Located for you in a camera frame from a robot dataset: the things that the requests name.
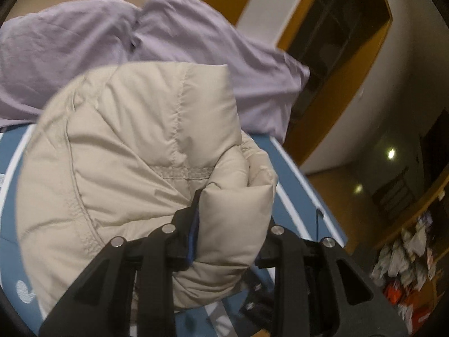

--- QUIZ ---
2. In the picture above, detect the lavender pillow left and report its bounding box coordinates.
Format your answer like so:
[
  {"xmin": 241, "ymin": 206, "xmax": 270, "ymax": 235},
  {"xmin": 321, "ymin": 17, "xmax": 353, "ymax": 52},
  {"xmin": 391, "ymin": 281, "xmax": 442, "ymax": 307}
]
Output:
[{"xmin": 1, "ymin": 0, "xmax": 141, "ymax": 127}]

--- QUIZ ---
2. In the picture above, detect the lavender pillow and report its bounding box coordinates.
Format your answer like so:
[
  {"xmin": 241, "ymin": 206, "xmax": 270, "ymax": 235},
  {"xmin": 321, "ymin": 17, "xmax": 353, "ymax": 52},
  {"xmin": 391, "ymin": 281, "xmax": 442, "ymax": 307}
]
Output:
[
  {"xmin": 131, "ymin": 0, "xmax": 311, "ymax": 145},
  {"xmin": 1, "ymin": 0, "xmax": 141, "ymax": 127}
]

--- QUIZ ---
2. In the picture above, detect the lavender pillow right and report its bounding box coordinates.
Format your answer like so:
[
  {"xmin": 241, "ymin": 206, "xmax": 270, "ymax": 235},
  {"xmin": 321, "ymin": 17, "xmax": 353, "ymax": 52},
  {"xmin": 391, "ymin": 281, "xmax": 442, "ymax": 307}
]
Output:
[{"xmin": 131, "ymin": 0, "xmax": 311, "ymax": 145}]

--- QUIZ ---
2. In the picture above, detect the blue white striped bedsheet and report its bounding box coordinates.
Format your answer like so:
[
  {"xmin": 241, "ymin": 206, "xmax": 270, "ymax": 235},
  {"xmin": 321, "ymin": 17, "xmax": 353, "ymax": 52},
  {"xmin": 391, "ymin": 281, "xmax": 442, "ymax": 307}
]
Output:
[{"xmin": 1, "ymin": 125, "xmax": 347, "ymax": 336}]

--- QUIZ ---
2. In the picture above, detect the beige puffer jacket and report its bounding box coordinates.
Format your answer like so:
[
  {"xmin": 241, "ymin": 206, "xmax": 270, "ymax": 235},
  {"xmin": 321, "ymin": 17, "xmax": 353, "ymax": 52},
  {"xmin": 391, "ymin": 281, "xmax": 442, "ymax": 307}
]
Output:
[{"xmin": 16, "ymin": 62, "xmax": 278, "ymax": 314}]

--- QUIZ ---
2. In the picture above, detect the cluttered wooden shelf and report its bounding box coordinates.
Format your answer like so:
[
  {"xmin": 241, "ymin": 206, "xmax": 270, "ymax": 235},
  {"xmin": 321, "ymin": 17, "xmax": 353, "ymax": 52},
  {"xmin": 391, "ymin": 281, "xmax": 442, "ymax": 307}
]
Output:
[{"xmin": 371, "ymin": 169, "xmax": 448, "ymax": 336}]

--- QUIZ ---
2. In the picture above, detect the wooden framed dark doorway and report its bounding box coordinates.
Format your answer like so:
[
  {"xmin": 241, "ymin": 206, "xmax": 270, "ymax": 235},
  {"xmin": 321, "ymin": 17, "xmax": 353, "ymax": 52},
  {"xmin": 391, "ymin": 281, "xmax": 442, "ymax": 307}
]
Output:
[{"xmin": 202, "ymin": 0, "xmax": 392, "ymax": 164}]

